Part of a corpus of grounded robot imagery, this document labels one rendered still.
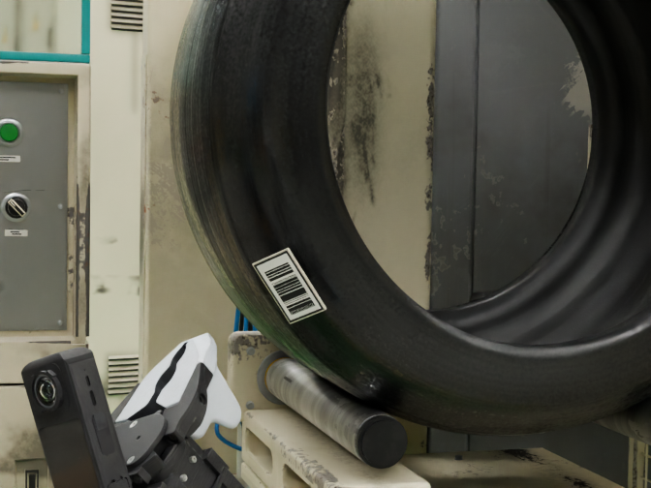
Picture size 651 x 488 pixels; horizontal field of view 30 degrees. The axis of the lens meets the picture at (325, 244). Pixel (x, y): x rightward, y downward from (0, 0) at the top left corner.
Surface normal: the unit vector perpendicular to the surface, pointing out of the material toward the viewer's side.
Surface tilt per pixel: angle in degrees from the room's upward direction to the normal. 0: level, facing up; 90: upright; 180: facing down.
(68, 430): 96
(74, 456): 96
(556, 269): 83
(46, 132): 90
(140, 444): 42
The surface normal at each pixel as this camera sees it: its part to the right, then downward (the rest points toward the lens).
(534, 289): 0.18, -0.10
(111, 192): 0.47, 0.05
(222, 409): 0.78, -0.33
